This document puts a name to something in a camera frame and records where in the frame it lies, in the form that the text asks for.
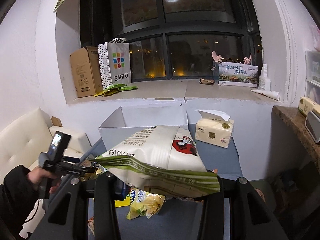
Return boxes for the yellow chips bag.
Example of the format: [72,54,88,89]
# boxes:
[126,187,165,220]

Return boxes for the white green snack bag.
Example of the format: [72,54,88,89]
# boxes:
[95,126,220,198]

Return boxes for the black sleeve left forearm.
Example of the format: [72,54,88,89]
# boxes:
[1,165,39,239]

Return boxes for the person's left hand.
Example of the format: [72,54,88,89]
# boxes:
[27,166,61,194]

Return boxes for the cream leather sofa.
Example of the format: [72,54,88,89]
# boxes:
[0,107,91,239]

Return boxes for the white storage box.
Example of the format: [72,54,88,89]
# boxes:
[99,104,188,150]

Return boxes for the beige tissue pack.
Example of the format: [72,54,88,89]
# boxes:
[195,109,234,148]

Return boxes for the green sachets on sill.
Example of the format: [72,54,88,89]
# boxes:
[95,84,138,97]

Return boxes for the brown cardboard box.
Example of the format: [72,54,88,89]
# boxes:
[70,46,103,98]

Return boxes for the brown counter shelf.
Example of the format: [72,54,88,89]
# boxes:
[272,105,319,171]

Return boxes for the white SANFU shopping bag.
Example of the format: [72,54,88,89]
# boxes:
[98,37,131,90]

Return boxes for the white device on counter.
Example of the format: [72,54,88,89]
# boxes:
[305,111,320,144]

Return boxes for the small brown item on sill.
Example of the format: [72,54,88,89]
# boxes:
[199,79,215,85]

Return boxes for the white bottle on sill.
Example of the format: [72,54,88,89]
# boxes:
[258,64,271,90]

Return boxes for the yellow tissue box on counter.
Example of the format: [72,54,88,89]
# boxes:
[298,96,319,116]

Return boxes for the printed tissue box on sill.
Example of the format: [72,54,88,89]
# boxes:
[212,62,258,88]

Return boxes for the white plastic drawer unit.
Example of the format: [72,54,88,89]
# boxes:
[305,50,320,104]

